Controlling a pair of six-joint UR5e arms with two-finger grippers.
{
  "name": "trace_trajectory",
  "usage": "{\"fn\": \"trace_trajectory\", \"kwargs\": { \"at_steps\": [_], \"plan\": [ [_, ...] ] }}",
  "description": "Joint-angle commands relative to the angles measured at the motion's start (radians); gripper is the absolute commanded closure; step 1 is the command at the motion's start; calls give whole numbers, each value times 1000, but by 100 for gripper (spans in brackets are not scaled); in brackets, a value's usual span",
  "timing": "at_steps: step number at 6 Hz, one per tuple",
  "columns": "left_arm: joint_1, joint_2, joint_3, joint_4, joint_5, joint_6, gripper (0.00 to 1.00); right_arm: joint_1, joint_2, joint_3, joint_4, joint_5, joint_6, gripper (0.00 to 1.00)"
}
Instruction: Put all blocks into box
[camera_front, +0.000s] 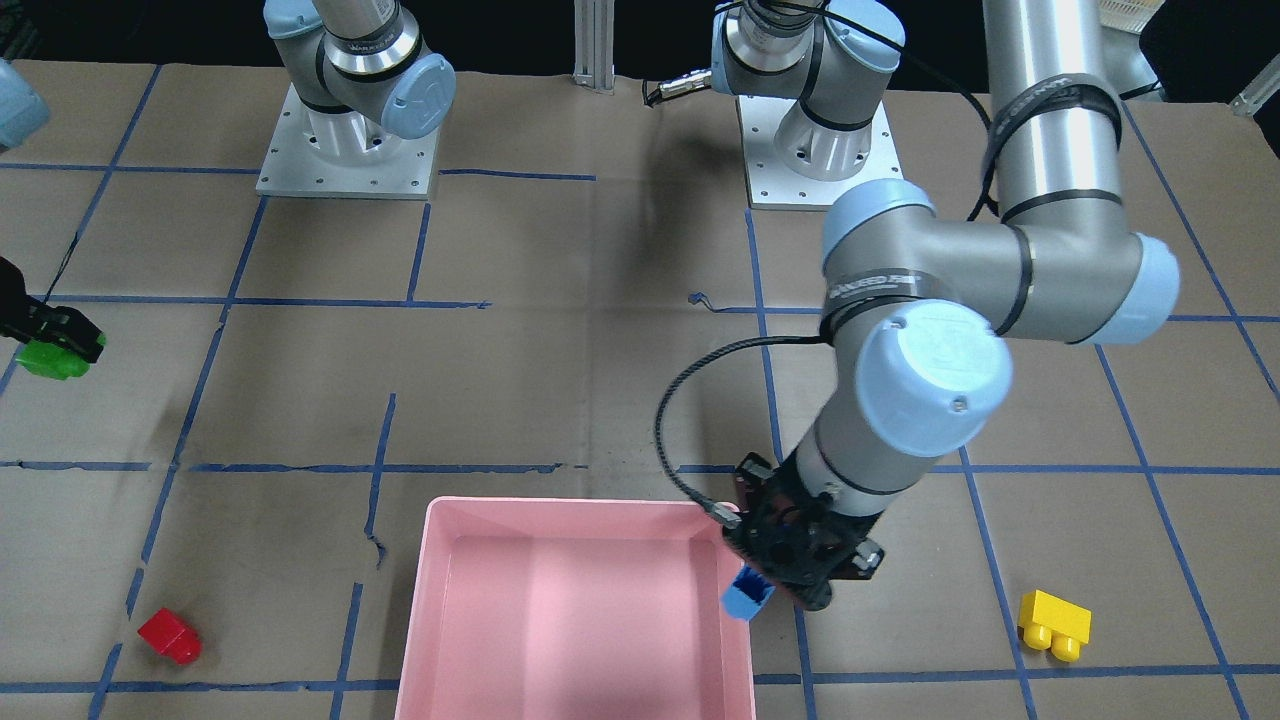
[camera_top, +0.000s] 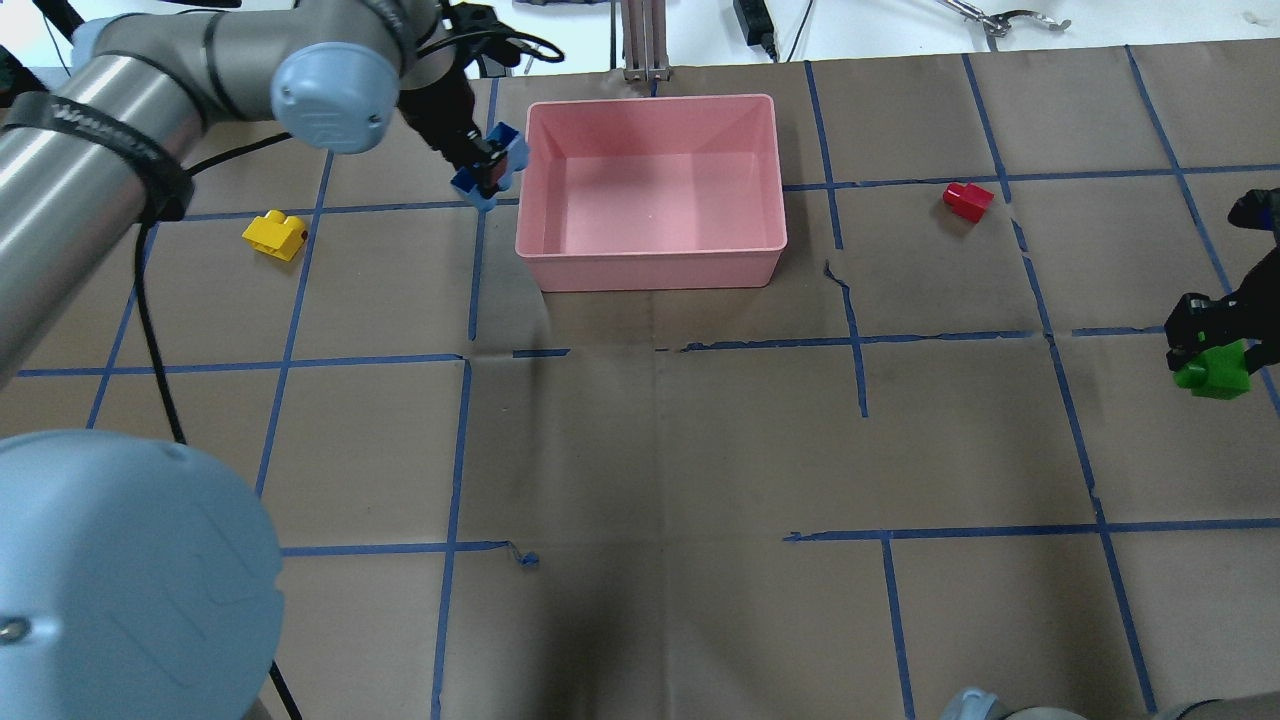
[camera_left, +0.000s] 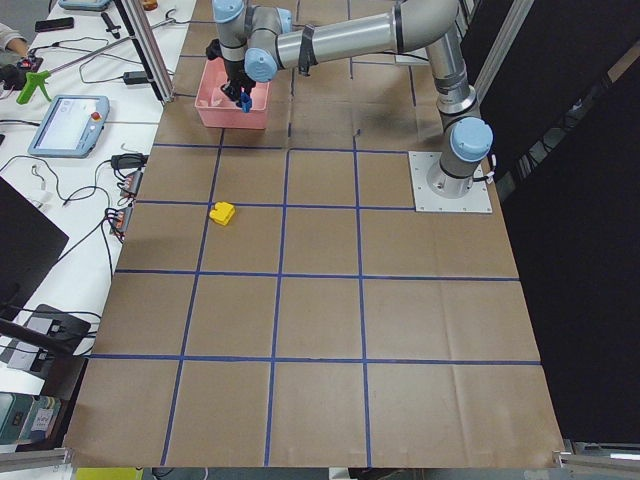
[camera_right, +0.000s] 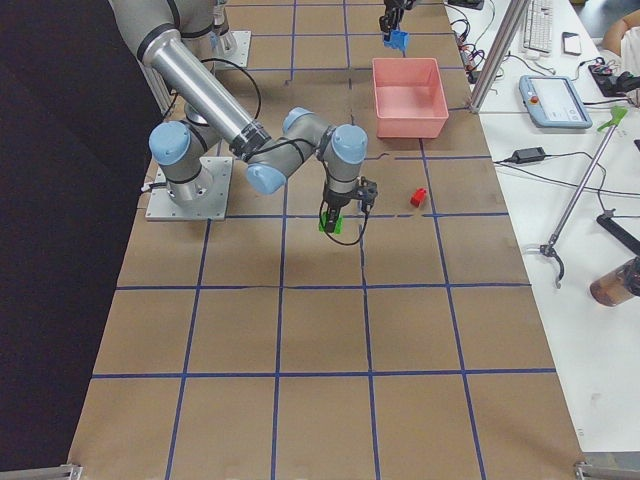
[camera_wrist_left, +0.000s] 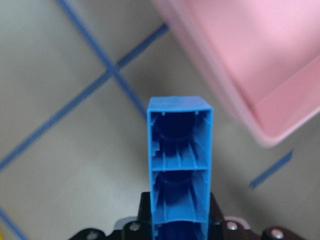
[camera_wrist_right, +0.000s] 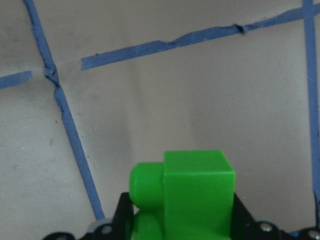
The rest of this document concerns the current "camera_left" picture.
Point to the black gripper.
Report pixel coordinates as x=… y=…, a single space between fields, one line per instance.
x=233 y=71

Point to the blue toy block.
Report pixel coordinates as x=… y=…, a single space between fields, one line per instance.
x=245 y=102

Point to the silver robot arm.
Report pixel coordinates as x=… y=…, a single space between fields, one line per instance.
x=256 y=42

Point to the pink plastic box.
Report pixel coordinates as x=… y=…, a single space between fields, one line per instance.
x=217 y=110

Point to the black power adapter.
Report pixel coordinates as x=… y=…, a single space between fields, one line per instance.
x=135 y=78

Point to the black power brick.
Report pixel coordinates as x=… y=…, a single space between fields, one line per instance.
x=128 y=160

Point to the yellow toy block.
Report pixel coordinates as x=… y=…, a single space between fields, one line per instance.
x=222 y=212

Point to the orange connector hub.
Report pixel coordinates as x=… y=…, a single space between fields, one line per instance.
x=130 y=185
x=119 y=220

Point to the blue teach pendant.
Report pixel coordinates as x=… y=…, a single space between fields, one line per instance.
x=71 y=126
x=84 y=5

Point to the black smartphone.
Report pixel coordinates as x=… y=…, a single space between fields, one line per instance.
x=51 y=25

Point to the black monitor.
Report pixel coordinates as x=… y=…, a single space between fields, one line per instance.
x=30 y=246

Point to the black monitor stand base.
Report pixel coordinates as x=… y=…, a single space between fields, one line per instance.
x=65 y=329

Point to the aluminium frame post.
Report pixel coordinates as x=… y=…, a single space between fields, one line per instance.
x=138 y=26

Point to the green handled grabber tool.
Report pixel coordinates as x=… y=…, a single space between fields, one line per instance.
x=38 y=79

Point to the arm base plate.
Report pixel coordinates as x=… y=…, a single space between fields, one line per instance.
x=436 y=192

